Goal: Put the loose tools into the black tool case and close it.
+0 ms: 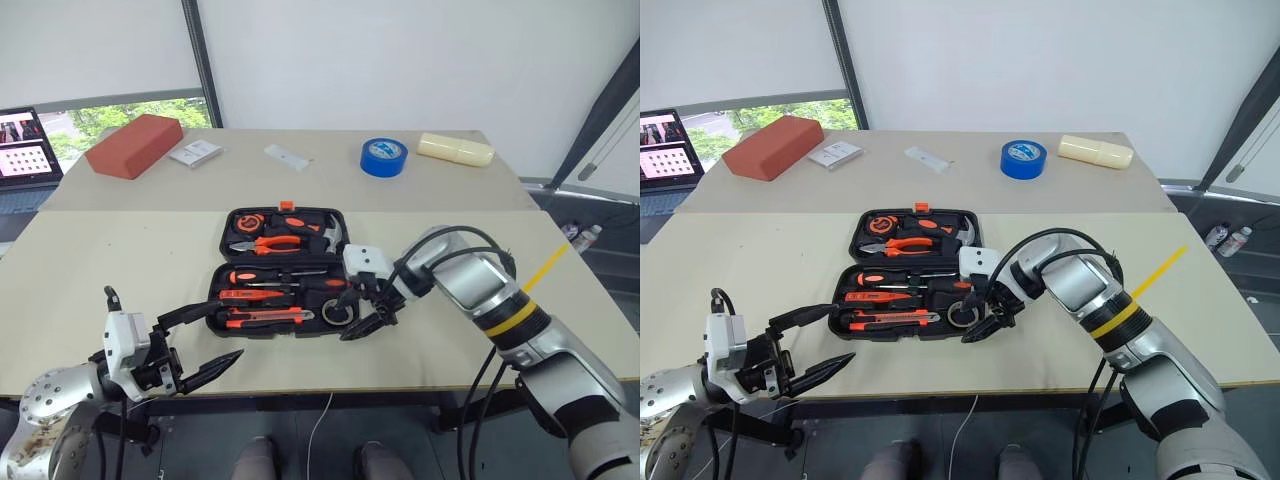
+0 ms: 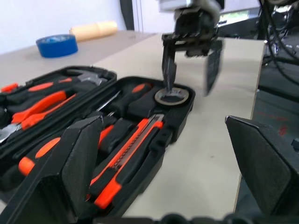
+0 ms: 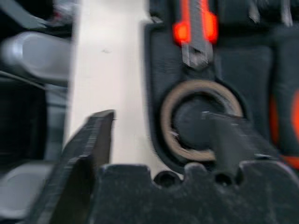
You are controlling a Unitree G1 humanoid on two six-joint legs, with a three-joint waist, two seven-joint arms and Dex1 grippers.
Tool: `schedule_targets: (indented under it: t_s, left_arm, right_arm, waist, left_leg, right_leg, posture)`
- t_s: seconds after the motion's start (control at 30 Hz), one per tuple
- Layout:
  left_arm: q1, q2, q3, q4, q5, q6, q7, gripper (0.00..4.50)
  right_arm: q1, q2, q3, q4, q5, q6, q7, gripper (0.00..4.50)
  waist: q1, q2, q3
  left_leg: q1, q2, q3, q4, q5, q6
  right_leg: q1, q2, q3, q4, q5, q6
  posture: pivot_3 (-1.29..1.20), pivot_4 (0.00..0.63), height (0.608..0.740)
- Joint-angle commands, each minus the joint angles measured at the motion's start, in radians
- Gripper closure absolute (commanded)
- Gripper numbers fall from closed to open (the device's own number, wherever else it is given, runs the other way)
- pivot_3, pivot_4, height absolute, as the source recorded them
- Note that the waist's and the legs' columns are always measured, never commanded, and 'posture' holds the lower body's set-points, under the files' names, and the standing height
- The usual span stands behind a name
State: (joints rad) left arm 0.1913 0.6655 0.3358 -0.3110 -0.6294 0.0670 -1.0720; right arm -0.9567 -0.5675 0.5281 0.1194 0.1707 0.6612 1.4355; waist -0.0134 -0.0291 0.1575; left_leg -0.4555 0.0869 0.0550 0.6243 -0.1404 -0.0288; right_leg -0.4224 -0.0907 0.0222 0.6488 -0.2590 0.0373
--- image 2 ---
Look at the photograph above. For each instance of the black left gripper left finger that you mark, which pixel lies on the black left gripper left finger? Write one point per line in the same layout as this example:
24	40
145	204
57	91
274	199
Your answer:
58	182

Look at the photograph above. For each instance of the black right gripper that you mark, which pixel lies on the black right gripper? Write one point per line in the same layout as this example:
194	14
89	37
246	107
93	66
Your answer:
194	30

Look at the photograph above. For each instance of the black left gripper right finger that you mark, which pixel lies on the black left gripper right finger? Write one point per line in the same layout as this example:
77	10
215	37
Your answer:
264	163

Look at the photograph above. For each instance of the short black orange screwdriver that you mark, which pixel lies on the short black orange screwdriver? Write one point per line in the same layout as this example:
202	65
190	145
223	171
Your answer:
47	148

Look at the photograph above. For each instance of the grey electrical tape roll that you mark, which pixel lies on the grey electrical tape roll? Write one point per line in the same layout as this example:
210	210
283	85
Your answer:
158	99

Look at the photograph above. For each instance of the long black orange screwdriver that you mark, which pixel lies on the long black orange screwdriver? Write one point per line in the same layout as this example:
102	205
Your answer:
136	92

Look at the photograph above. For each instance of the orange tester pen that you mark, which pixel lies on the orange tester pen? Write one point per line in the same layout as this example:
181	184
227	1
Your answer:
106	135

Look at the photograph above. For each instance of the black orange utility knife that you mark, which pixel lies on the black orange utility knife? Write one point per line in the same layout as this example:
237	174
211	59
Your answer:
133	149

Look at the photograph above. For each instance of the black tool case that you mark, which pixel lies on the black tool case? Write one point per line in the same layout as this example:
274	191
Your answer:
177	114

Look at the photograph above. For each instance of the black diagonal pole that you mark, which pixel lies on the black diagonal pole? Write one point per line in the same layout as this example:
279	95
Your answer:
127	14

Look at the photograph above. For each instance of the cream foam cylinder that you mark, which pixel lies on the cream foam cylinder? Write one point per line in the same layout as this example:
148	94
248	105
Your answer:
93	30

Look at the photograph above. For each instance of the blue tape roll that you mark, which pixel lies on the blue tape roll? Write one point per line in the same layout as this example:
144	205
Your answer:
57	46

